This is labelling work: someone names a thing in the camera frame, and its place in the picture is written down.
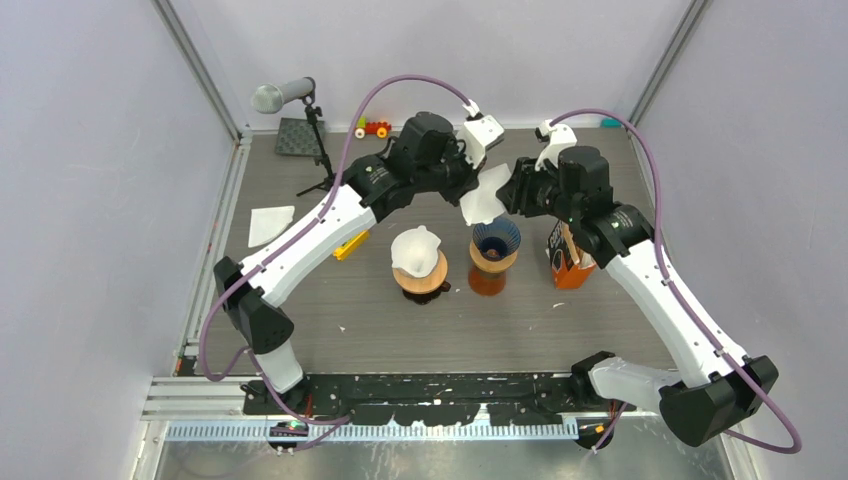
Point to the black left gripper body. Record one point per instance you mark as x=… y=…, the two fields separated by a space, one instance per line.
x=459 y=175

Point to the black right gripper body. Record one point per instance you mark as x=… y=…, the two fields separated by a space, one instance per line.
x=547 y=197

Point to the orange coffee filter box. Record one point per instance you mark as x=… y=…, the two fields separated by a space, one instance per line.
x=570 y=266

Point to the white paper coffee filter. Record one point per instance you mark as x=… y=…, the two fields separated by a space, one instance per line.
x=415 y=252

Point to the amber glass carafe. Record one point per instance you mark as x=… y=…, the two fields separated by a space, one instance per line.
x=486 y=283

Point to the large wooden ring holder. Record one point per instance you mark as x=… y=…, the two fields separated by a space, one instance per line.
x=424 y=285

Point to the dark brown dripper cup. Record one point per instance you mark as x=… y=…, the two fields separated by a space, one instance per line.
x=425 y=298

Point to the small wooden ring holder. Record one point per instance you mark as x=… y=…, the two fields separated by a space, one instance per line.
x=491 y=266

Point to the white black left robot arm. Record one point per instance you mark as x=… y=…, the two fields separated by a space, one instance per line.
x=428 y=155

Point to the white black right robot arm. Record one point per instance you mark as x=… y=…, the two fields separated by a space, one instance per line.
x=715 y=383

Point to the toy brick car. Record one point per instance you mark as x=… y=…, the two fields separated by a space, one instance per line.
x=364 y=127

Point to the teal block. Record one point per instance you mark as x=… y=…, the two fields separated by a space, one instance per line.
x=610 y=123

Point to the yellow green toy brick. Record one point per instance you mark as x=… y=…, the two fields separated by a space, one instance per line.
x=346 y=249

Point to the white paper sheet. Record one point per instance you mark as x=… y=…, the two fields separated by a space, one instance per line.
x=267 y=223

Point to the grey microphone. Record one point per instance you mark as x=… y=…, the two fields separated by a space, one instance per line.
x=271 y=98

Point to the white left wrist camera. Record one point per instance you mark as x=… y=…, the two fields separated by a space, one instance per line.
x=479 y=133

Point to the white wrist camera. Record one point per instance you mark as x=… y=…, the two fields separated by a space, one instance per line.
x=556 y=138
x=479 y=133

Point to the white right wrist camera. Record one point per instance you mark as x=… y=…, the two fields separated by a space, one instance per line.
x=556 y=138

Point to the grey studded base plate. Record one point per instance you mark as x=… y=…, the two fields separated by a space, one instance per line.
x=296 y=138

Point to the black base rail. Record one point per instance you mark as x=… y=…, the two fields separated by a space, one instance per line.
x=508 y=399

